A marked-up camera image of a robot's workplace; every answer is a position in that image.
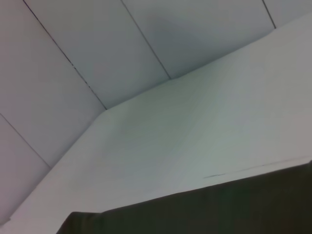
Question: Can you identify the dark green t-shirt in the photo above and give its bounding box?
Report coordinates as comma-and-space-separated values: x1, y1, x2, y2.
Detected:
56, 160, 312, 234

